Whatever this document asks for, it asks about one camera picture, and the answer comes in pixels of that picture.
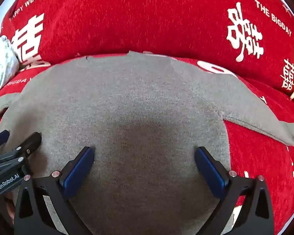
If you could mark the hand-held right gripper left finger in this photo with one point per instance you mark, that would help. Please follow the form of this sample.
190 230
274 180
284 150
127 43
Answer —
78 170

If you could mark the red printed sofa cover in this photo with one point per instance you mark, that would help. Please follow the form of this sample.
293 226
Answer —
149 17

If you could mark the white floral cloth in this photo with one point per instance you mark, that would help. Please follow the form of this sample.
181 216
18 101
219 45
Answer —
2 61

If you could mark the grey knit sweater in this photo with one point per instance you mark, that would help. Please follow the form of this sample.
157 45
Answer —
137 102

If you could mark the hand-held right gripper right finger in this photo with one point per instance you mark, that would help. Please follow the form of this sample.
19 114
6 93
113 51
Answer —
210 172

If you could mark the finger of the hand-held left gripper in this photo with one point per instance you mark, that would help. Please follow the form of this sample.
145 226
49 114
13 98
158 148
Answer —
30 142
0 138

